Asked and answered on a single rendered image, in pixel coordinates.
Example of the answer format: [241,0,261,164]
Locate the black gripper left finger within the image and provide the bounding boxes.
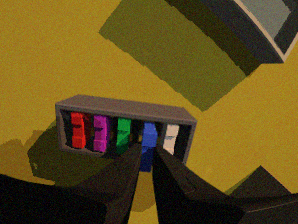
[0,143,142,224]

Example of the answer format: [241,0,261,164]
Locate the beige fuse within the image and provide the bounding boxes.
[160,123,180,155]

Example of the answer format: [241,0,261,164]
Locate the green fuse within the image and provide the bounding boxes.
[116,117,132,155]

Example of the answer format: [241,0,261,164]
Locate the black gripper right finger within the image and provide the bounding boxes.
[152,144,298,224]

